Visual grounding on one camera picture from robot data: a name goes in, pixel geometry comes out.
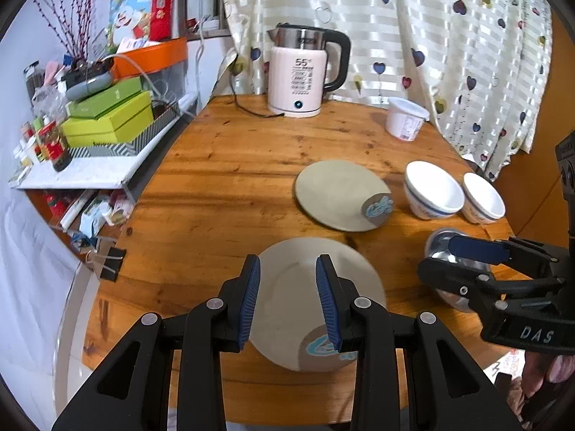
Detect steel bowl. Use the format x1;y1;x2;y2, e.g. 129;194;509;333
424;228;492;312

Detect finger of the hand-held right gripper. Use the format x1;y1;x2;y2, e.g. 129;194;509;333
417;256;558;321
449;235;562;279

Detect beige plate blue logo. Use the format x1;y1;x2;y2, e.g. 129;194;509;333
247;238;388;372
294;160;395;233

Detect glass jar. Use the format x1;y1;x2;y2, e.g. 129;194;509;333
23;62;46;99

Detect person's right hand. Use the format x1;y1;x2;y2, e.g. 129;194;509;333
523;352;575;400

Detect red-labelled jar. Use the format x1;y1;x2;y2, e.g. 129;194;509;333
38;121;70;172

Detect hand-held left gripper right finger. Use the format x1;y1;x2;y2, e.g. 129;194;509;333
314;254;524;431

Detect cream electric kettle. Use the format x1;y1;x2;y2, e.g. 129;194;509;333
266;24;352;119

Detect heart print curtain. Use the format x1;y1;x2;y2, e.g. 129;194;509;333
218;0;554;182

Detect black binder clip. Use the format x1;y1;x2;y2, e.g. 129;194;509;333
85;247;127;281

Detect grey speaker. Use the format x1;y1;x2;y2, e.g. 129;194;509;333
65;69;113;102

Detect white cable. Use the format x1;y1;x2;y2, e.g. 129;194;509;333
112;15;212;113

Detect black kettle cable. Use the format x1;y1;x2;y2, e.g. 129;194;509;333
231;69;286;120

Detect long red box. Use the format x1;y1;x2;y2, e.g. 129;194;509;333
149;0;183;41

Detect flat green box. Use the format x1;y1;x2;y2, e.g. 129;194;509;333
65;76;144;120

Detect white bowl blue stripe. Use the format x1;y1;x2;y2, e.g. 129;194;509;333
460;172;507;225
403;161;465;221

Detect white shelf board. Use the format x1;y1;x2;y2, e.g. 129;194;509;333
9;94;198;194

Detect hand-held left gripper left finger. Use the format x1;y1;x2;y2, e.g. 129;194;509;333
51;254;262;431

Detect white plastic tub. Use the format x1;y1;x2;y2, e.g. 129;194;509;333
385;96;429;142

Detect cartoon print box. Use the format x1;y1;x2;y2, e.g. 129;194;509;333
102;0;158;55

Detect thick green box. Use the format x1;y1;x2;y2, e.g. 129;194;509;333
60;91;154;148

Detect striped box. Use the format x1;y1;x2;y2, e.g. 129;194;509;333
67;99;183;159

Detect orange lid clear container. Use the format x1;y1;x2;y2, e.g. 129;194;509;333
110;37;189;104

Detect red bud branches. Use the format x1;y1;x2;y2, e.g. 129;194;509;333
33;0;111;61

